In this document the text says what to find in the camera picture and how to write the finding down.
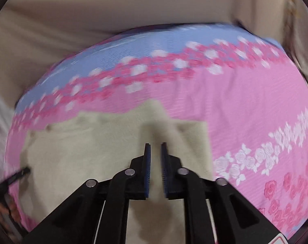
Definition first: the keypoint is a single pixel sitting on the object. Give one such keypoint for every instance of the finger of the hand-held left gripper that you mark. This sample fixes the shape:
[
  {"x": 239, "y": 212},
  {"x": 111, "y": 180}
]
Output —
[{"x": 16, "y": 175}]

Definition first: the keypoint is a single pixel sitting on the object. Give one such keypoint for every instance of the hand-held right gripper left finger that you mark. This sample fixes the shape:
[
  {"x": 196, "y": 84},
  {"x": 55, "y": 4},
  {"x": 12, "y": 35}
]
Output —
[{"x": 146, "y": 172}]

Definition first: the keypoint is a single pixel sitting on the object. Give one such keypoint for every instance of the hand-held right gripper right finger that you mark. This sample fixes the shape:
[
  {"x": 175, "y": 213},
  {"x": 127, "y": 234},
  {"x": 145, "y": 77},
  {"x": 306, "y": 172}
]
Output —
[{"x": 164, "y": 172}]

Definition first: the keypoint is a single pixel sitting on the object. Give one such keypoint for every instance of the cream sweater with black hearts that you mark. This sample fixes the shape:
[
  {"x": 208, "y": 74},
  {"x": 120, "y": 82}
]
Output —
[{"x": 80, "y": 152}]

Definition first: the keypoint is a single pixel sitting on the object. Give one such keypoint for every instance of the person's left hand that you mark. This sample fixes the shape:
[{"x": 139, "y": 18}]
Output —
[{"x": 6, "y": 213}]

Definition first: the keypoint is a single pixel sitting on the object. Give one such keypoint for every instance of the pink floral bedsheet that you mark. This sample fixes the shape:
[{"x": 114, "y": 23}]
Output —
[{"x": 220, "y": 101}]

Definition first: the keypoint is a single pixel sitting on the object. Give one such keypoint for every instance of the beige curtain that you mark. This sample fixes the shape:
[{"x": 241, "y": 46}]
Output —
[{"x": 93, "y": 17}]

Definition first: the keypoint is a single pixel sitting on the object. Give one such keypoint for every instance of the pale floral cloth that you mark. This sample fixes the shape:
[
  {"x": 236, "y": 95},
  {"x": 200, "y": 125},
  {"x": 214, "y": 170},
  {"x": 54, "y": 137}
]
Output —
[{"x": 301, "y": 56}]

